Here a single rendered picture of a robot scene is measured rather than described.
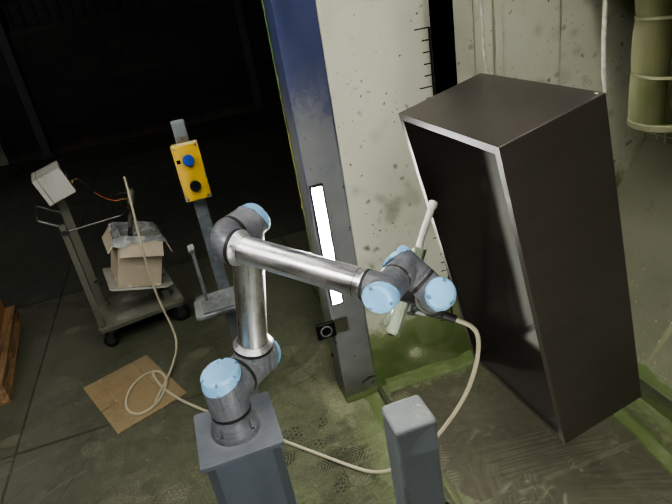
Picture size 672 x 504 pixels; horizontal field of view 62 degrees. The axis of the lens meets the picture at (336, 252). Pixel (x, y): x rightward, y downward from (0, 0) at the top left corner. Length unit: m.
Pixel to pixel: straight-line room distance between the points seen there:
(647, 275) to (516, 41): 1.32
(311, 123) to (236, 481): 1.47
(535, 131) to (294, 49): 1.18
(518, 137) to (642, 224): 1.80
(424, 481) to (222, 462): 1.49
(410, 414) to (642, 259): 2.65
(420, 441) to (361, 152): 2.04
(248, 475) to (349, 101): 1.57
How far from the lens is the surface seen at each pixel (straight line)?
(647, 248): 3.24
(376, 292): 1.46
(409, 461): 0.68
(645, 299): 3.17
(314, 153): 2.53
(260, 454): 2.17
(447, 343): 3.25
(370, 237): 2.74
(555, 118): 1.65
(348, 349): 3.00
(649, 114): 2.93
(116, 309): 4.48
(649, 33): 2.87
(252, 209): 1.85
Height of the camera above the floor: 2.09
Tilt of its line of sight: 26 degrees down
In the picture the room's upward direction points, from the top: 10 degrees counter-clockwise
